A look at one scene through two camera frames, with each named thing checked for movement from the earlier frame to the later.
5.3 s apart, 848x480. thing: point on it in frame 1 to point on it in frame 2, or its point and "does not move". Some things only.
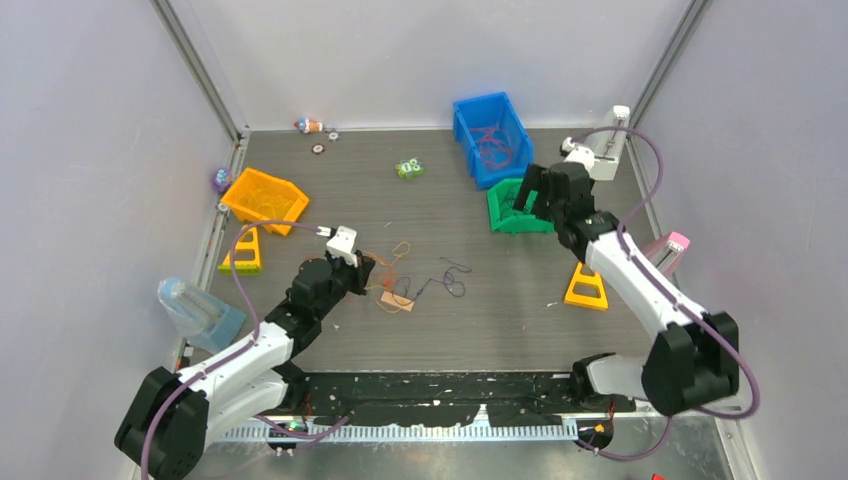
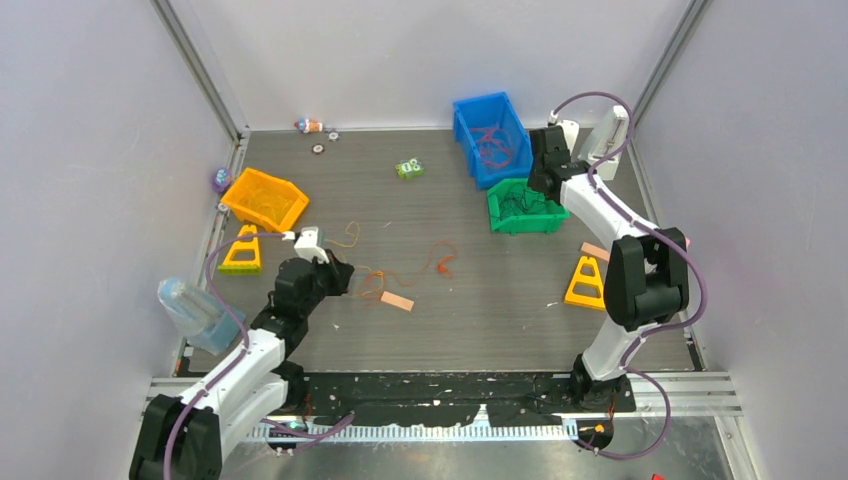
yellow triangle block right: x=588 y=302 does not move
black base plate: x=417 y=398 does not move
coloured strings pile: x=393 y=282 to x=440 y=268
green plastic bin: x=505 y=219 does not move
